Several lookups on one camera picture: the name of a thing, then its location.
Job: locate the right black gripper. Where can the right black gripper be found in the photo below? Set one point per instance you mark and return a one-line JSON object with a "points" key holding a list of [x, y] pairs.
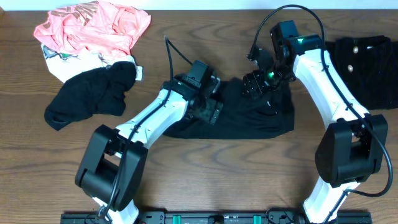
{"points": [[250, 79]]}

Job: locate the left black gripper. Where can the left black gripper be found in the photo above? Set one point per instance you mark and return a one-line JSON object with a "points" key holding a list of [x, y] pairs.
{"points": [[208, 109]]}

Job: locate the black t-shirt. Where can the black t-shirt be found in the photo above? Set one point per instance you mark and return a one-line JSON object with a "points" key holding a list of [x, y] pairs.
{"points": [[242, 117]]}

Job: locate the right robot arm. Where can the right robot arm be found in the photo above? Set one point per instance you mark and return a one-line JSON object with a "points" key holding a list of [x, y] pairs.
{"points": [[353, 145]]}

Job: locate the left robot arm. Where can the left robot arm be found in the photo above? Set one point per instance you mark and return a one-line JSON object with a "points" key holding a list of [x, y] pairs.
{"points": [[112, 166]]}

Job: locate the black garment under pile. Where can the black garment under pile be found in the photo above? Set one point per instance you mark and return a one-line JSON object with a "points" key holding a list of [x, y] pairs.
{"points": [[97, 91]]}

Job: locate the black cardigan with gold buttons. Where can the black cardigan with gold buttons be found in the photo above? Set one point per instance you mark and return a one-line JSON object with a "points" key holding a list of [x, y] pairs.
{"points": [[368, 67]]}

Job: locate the pink crumpled shirt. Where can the pink crumpled shirt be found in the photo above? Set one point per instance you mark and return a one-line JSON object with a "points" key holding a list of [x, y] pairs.
{"points": [[101, 27]]}

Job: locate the white printed shirt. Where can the white printed shirt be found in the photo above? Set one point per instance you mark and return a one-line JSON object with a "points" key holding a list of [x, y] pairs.
{"points": [[65, 66]]}

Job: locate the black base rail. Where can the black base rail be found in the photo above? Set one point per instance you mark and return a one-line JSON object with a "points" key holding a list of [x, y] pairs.
{"points": [[270, 217]]}

